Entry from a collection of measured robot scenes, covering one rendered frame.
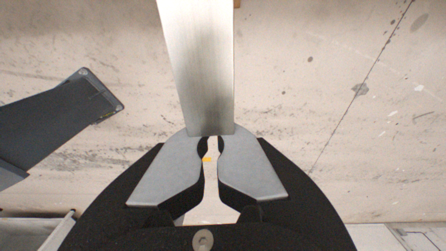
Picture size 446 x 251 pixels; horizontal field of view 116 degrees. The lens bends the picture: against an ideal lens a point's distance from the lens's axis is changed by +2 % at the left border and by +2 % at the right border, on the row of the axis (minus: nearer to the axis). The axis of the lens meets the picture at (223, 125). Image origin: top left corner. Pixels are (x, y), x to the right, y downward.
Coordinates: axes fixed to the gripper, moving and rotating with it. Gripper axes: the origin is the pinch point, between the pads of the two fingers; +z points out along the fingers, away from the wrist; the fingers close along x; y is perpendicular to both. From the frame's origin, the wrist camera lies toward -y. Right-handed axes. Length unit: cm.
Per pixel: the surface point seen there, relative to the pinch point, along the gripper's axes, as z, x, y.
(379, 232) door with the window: 78, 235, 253
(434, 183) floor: 87, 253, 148
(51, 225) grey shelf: 78, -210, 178
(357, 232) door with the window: 79, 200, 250
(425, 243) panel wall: 63, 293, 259
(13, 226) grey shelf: 78, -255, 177
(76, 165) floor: 88, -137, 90
